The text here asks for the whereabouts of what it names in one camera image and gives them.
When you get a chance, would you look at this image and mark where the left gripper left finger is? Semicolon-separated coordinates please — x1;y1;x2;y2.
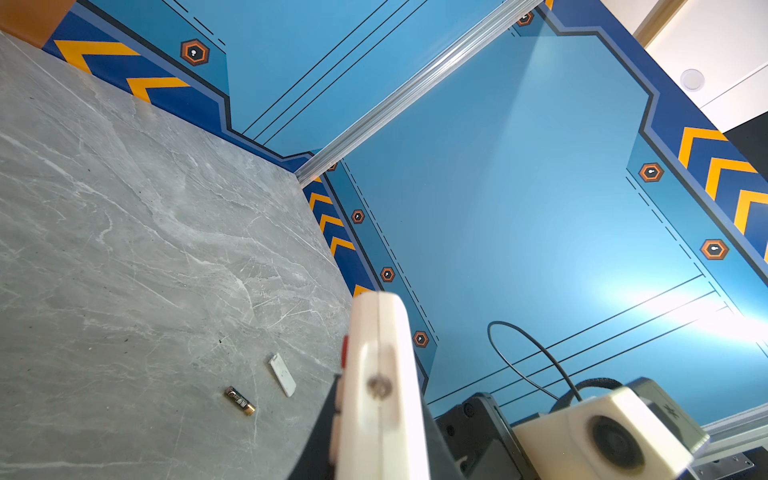
287;375;341;480

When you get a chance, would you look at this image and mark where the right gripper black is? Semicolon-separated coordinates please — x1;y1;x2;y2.
436;393;540;479

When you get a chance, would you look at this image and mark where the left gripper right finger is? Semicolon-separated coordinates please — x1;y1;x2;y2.
417;393;464;480

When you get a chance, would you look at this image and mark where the white remote control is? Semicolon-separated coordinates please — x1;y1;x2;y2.
329;292;430;480

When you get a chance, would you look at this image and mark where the black AAA battery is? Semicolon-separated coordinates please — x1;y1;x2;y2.
224;386;256;416

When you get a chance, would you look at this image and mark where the white battery cover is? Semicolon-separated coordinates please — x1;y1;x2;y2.
268;353;297;398

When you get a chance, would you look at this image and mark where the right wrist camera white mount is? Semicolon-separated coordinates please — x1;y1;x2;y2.
512;377;710;479

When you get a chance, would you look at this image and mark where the right aluminium corner post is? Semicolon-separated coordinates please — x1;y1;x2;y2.
295;0;540;187

